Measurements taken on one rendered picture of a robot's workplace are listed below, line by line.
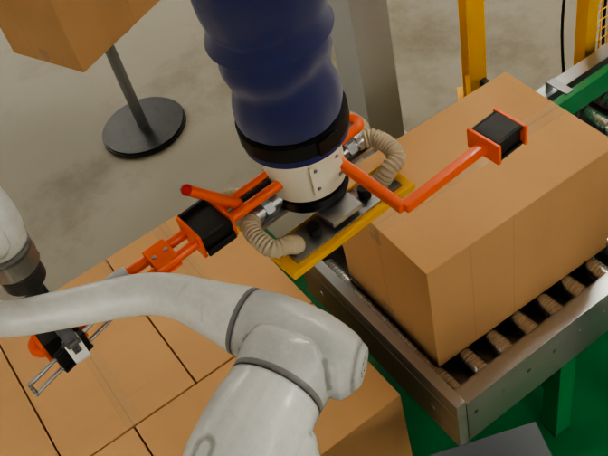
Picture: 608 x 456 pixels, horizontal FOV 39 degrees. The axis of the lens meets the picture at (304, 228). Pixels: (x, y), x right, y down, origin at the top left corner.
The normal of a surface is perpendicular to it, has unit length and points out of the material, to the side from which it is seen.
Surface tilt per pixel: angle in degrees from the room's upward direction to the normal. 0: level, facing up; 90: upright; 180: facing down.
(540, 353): 90
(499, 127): 0
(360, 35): 90
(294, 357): 23
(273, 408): 31
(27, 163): 0
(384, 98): 90
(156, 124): 0
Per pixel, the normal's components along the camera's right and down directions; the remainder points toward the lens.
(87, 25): 0.83, 0.29
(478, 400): 0.56, 0.54
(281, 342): -0.02, -0.72
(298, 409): 0.69, -0.28
